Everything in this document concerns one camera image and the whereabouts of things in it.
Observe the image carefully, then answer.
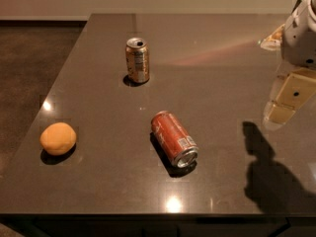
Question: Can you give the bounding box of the gold soda can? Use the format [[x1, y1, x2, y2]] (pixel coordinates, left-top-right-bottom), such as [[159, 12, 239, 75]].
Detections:
[[125, 38, 150, 84]]

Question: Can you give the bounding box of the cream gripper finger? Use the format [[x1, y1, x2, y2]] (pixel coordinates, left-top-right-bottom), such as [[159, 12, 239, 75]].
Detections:
[[260, 25, 284, 51], [263, 67, 316, 130]]

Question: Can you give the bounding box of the red coke can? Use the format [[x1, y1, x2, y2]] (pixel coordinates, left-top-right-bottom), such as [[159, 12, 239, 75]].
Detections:
[[151, 111, 198, 168]]

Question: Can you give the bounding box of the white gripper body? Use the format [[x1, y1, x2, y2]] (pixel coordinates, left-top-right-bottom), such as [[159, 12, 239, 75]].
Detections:
[[281, 0, 316, 68]]

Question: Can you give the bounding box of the orange fruit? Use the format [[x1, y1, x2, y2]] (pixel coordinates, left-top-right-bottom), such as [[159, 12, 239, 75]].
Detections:
[[39, 122, 77, 156]]

